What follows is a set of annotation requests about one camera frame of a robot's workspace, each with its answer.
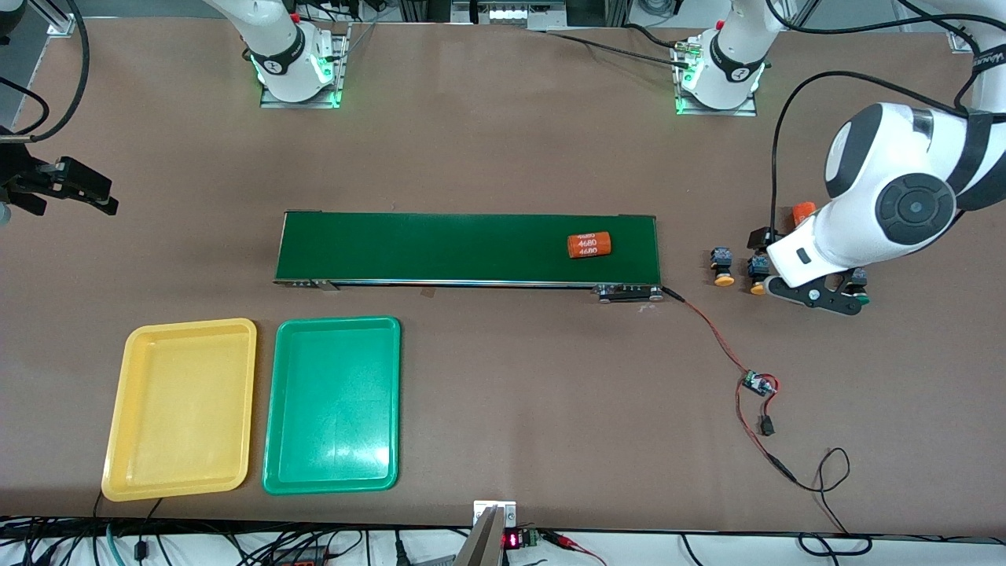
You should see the yellow plastic tray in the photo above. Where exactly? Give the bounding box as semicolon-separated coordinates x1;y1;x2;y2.
101;318;259;502

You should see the green conveyor belt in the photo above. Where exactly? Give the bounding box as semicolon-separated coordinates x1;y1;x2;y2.
273;210;666;304

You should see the green plastic tray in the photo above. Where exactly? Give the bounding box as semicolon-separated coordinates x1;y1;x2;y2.
261;315;402;496

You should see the white box with lights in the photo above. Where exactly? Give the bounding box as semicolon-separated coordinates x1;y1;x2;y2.
450;0;568;32

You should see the red alligator clip lead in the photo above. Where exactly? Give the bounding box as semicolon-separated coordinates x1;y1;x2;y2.
542;531;610;566

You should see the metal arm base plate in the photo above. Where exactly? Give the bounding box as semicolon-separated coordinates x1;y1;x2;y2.
259;22;351;109
674;38;759;117

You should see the thick braided black cable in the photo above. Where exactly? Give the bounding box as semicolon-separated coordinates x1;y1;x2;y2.
625;22;694;53

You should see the red and black wire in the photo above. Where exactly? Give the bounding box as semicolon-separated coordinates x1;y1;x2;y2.
663;287;801;484

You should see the thin black table cable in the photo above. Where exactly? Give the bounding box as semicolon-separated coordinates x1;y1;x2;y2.
542;30;686;67

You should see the thin black looped cable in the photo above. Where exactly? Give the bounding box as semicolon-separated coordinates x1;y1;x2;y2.
794;447;873;557

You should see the silver metal bracket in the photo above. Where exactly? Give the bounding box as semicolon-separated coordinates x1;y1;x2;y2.
473;500;517;527

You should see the grey camera support bar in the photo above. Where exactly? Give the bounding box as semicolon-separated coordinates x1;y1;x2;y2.
454;507;508;566

